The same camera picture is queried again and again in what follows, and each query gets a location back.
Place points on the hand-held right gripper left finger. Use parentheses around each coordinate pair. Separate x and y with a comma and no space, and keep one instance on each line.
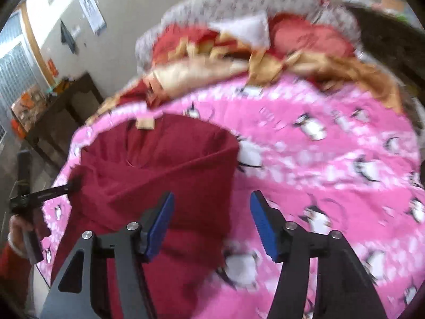
(162,226)

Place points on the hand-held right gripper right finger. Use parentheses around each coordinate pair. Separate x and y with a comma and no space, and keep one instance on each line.
(262,226)

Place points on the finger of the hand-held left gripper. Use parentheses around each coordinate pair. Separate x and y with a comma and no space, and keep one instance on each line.
(56,191)

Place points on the dark red garment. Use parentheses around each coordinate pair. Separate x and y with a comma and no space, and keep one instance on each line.
(159,179)

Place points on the person's left hand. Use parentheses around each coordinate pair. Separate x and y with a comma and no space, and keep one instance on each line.
(16,236)

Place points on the orange printed box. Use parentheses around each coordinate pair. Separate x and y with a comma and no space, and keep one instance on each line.
(28,106)

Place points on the pink penguin print blanket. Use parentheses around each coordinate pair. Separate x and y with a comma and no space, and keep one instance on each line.
(315,159)

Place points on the dark wooden table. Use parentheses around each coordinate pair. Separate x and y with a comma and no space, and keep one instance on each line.
(66,106)

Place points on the red and gold quilt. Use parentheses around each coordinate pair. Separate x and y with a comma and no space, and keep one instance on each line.
(252,50)

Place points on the white pillow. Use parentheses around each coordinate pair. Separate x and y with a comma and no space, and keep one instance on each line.
(245,26)

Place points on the dark cloth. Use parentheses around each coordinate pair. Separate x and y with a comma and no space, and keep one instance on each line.
(391,46)

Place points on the orange wall sticker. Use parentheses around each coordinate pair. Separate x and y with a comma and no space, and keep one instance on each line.
(52,68)

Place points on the dark wall hanging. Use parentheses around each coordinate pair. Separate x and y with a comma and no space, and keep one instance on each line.
(68,38)

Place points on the white wall poster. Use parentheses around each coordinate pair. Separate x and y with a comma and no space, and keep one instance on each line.
(93,11)

